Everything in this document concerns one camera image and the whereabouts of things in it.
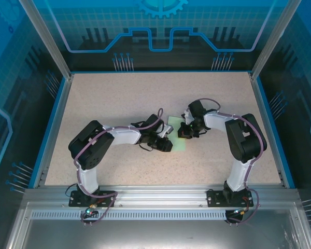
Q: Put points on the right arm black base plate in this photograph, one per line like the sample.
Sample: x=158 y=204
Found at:
x=213 y=198

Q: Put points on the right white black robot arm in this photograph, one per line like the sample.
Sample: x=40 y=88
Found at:
x=243 y=140

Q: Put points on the light green paper sheet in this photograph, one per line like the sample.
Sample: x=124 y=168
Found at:
x=177 y=144

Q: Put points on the blue edge trim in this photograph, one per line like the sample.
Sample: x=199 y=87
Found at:
x=274 y=129
x=48 y=129

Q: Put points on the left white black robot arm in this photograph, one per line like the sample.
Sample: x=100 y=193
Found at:
x=90 y=145

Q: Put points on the aluminium frame post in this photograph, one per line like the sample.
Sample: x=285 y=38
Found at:
x=273 y=39
x=48 y=39

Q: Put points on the aluminium mounting beam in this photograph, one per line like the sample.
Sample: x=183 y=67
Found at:
x=158 y=197

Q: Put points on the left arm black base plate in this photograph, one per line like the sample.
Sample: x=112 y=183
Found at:
x=77 y=199

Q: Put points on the grey metal panel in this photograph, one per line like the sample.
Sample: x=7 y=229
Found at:
x=158 y=233

